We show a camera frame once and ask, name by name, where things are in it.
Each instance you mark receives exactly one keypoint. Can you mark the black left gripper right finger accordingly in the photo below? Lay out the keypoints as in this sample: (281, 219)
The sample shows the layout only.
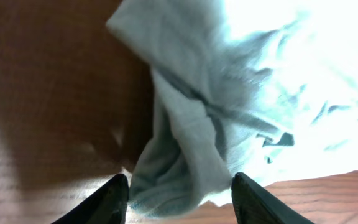
(253, 204)

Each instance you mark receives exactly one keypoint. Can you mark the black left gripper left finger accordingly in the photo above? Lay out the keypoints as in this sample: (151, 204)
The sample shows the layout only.
(107, 205)

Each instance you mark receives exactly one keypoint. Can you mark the light blue t-shirt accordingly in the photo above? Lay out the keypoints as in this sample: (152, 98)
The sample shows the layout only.
(267, 88)

